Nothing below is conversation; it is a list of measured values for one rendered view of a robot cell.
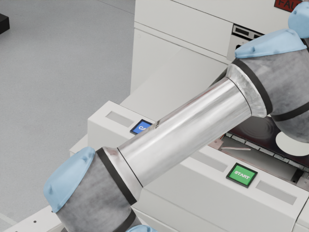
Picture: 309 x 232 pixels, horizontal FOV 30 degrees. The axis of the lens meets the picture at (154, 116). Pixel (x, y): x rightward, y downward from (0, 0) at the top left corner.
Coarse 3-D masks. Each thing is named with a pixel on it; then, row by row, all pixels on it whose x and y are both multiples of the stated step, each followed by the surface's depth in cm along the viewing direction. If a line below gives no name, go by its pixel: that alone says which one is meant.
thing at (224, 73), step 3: (234, 60) 177; (225, 69) 174; (222, 72) 172; (225, 72) 172; (219, 75) 171; (222, 75) 171; (219, 78) 170; (222, 78) 171; (213, 81) 168; (213, 84) 167
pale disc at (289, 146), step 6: (282, 132) 154; (276, 138) 152; (282, 138) 152; (288, 138) 152; (282, 144) 150; (288, 144) 150; (294, 144) 150; (300, 144) 151; (306, 144) 151; (282, 150) 148; (288, 150) 148; (294, 150) 149; (300, 150) 149; (306, 150) 149
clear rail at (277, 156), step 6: (228, 132) 152; (234, 138) 150; (240, 138) 150; (246, 144) 149; (252, 144) 149; (258, 150) 148; (264, 150) 147; (270, 156) 147; (276, 156) 146; (282, 156) 146; (288, 162) 145; (294, 162) 145; (300, 168) 144; (306, 168) 143
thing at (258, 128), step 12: (252, 120) 157; (264, 120) 157; (240, 132) 152; (252, 132) 153; (264, 132) 153; (276, 132) 153; (264, 144) 149; (276, 144) 150; (288, 156) 147; (300, 156) 147
